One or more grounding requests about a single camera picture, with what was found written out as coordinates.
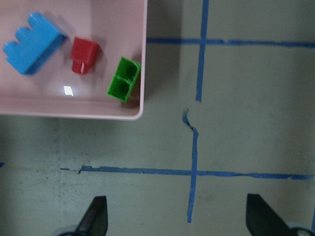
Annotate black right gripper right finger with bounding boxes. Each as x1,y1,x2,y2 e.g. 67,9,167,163
246,194,298,236

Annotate blue toy block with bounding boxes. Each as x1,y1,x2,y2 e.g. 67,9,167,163
3,12,67,75

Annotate pink plastic box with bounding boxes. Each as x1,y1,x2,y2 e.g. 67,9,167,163
0,0,148,120

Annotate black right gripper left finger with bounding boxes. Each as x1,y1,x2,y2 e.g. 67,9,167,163
75,196,108,236

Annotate red toy block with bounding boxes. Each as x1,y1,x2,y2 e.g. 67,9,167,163
70,37,100,75

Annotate green toy block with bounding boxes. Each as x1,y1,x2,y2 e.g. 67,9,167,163
106,57,141,103

